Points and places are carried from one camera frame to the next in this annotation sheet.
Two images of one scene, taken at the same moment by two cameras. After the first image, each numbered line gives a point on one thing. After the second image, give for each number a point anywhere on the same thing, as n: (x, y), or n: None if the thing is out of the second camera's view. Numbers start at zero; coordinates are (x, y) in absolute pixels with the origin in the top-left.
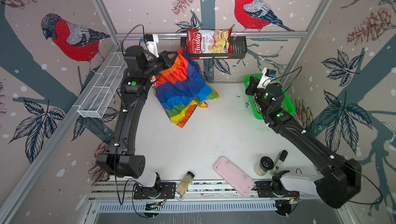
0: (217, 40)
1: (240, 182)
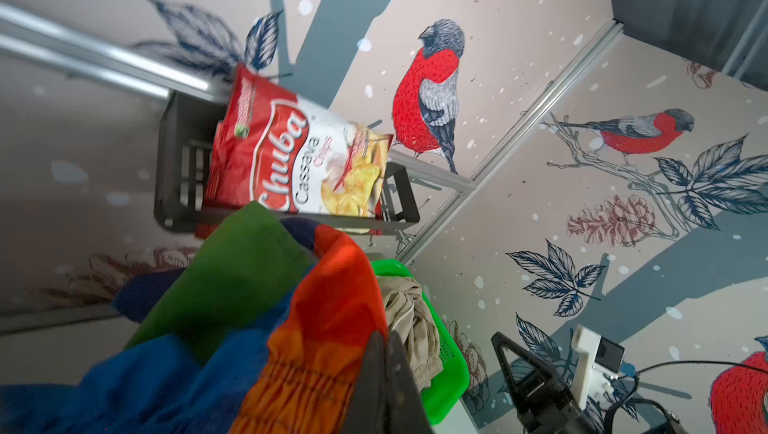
0: (272, 145)
1: None
